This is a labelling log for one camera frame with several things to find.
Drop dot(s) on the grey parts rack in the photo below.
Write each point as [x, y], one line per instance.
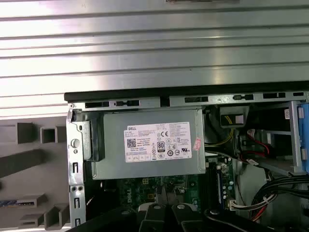
[24, 159]

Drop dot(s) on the RAM stick on rack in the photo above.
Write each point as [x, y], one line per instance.
[9, 203]

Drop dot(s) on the blue plastic drive carrier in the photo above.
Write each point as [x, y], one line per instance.
[304, 135]

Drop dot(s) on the silver drive cage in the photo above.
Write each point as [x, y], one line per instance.
[293, 135]

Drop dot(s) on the black open PC case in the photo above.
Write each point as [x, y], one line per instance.
[72, 149]

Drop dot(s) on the green motherboard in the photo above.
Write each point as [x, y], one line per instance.
[193, 193]

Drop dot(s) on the installed black RAM stick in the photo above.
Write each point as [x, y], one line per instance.
[212, 183]
[219, 183]

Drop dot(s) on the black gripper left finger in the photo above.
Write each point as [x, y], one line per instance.
[154, 217]

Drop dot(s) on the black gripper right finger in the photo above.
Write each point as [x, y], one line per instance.
[183, 217]

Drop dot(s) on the grey power supply unit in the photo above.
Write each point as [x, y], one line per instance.
[113, 145]

